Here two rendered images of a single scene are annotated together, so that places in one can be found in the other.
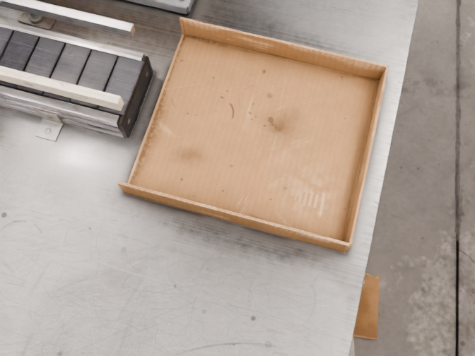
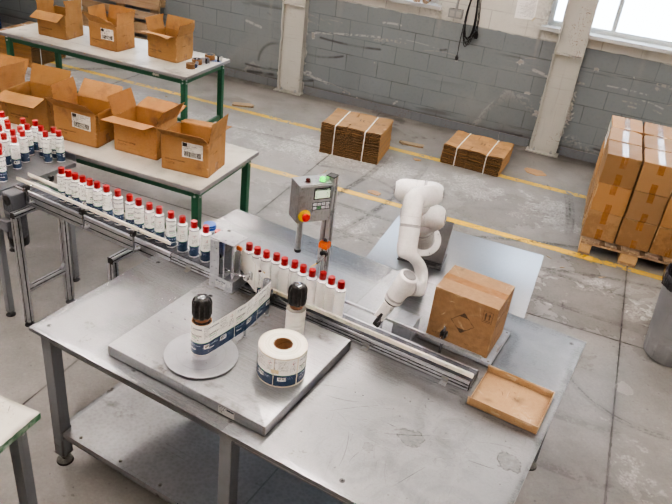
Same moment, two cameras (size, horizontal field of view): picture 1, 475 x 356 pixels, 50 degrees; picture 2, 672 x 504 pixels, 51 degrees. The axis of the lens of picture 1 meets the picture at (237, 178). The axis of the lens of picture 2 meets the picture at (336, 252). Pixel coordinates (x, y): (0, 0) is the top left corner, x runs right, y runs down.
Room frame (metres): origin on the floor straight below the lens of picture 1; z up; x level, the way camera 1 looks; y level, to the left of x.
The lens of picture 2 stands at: (-2.12, 0.39, 2.79)
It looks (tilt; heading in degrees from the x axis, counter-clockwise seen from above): 30 degrees down; 10
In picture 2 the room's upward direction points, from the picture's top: 7 degrees clockwise
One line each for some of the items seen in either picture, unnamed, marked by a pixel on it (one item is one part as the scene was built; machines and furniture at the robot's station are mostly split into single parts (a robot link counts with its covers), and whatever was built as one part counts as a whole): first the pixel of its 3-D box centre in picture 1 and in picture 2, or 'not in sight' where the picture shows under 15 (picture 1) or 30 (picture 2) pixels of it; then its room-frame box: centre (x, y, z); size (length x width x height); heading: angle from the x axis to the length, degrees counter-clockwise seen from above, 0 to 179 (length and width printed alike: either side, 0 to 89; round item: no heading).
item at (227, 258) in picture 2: not in sight; (229, 260); (0.61, 1.36, 1.01); 0.14 x 0.13 x 0.26; 73
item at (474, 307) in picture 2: not in sight; (470, 310); (0.67, 0.20, 0.99); 0.30 x 0.24 x 0.27; 74
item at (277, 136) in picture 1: (258, 128); (511, 397); (0.29, -0.03, 0.85); 0.30 x 0.26 x 0.04; 73
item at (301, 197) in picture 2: not in sight; (311, 199); (0.69, 1.00, 1.38); 0.17 x 0.10 x 0.19; 128
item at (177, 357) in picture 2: not in sight; (201, 354); (0.05, 1.26, 0.89); 0.31 x 0.31 x 0.01
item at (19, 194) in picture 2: not in sight; (14, 218); (1.03, 2.82, 0.71); 0.15 x 0.12 x 0.34; 163
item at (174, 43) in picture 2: not in sight; (168, 38); (4.29, 3.36, 0.97); 0.43 x 0.42 x 0.37; 167
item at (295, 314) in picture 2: not in sight; (295, 313); (0.29, 0.93, 1.03); 0.09 x 0.09 x 0.30
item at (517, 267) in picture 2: not in sight; (450, 271); (1.30, 0.31, 0.81); 0.90 x 0.90 x 0.04; 81
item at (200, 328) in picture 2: not in sight; (201, 326); (0.05, 1.26, 1.04); 0.09 x 0.09 x 0.29
